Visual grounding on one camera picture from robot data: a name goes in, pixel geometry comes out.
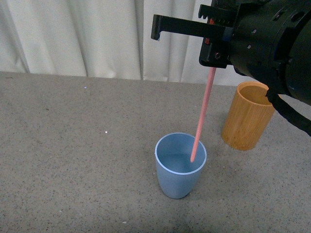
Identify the white pleated curtain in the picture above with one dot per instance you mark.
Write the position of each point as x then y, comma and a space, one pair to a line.
99, 38

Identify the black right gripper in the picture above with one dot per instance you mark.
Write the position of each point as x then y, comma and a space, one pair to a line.
271, 42

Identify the light blue plastic cup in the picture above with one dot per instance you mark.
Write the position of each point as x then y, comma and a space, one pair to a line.
176, 174

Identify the pink chopstick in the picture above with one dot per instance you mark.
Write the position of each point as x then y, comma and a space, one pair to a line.
201, 121

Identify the bamboo chopstick holder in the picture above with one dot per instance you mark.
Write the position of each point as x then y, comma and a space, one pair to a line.
248, 116

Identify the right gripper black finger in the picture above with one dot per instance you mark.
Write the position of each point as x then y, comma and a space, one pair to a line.
187, 27

